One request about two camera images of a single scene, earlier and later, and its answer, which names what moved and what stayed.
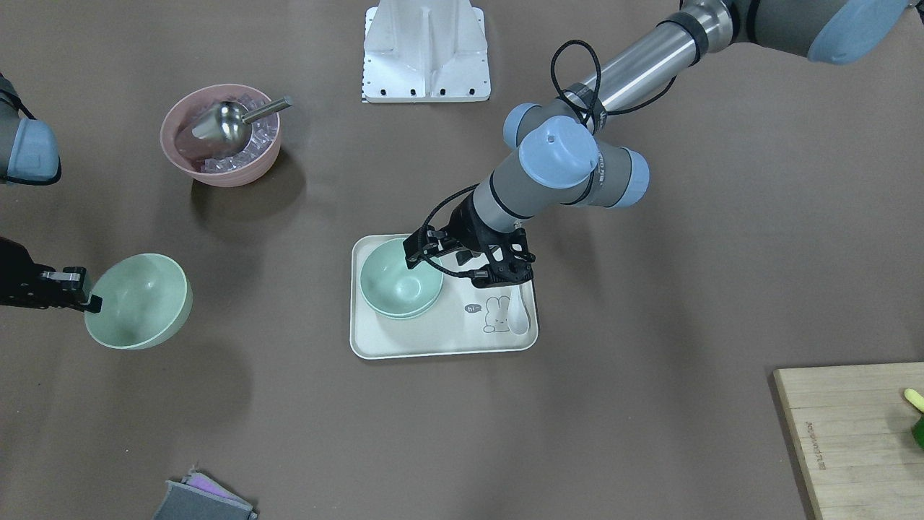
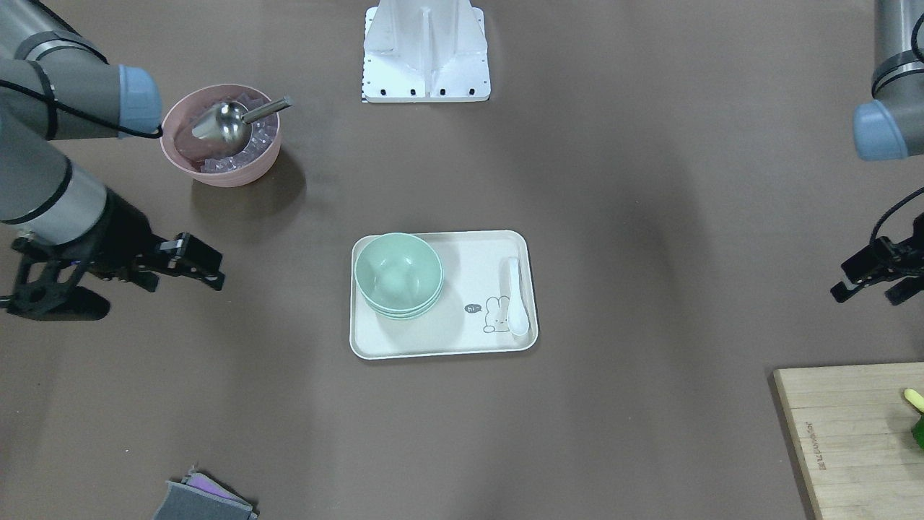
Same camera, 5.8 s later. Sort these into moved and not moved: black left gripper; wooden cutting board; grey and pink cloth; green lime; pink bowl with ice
Moved: black left gripper
Not moved: green lime; pink bowl with ice; grey and pink cloth; wooden cutting board
